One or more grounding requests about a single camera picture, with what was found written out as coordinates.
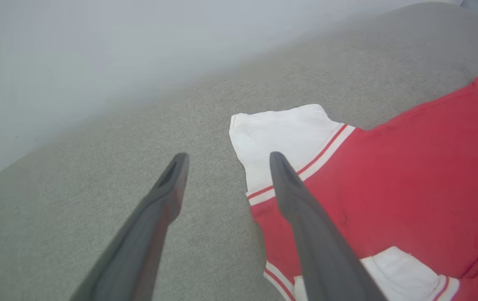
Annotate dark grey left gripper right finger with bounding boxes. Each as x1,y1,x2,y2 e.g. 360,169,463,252
269,151,388,301

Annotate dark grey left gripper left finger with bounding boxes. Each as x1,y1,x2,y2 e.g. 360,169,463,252
69,153,190,301

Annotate red and white garment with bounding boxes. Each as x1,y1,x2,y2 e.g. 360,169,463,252
228,72,478,301

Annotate grey fabric sofa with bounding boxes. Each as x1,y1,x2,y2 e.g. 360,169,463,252
0,2,478,301

